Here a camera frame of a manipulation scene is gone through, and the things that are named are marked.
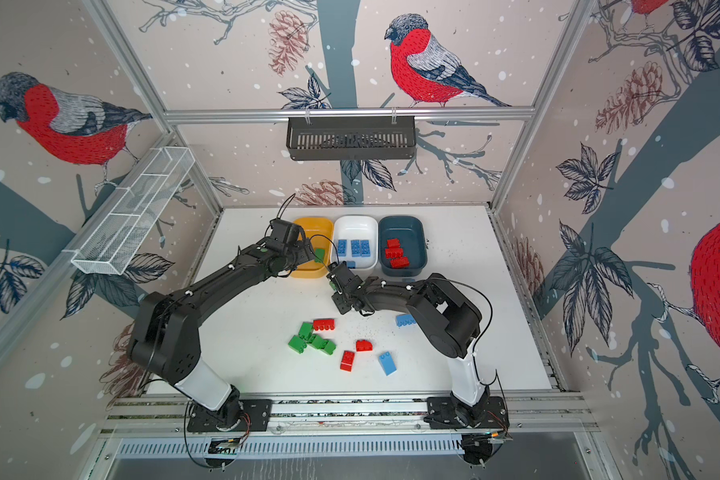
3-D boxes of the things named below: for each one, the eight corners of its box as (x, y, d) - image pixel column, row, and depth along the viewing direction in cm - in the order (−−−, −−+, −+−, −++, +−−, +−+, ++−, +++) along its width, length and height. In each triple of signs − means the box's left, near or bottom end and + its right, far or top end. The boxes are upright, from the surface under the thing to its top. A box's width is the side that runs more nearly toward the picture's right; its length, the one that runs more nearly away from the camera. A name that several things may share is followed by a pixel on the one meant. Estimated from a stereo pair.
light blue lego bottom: (385, 376, 81) (386, 373, 79) (377, 359, 84) (378, 355, 82) (396, 371, 82) (397, 367, 80) (388, 354, 85) (389, 350, 83)
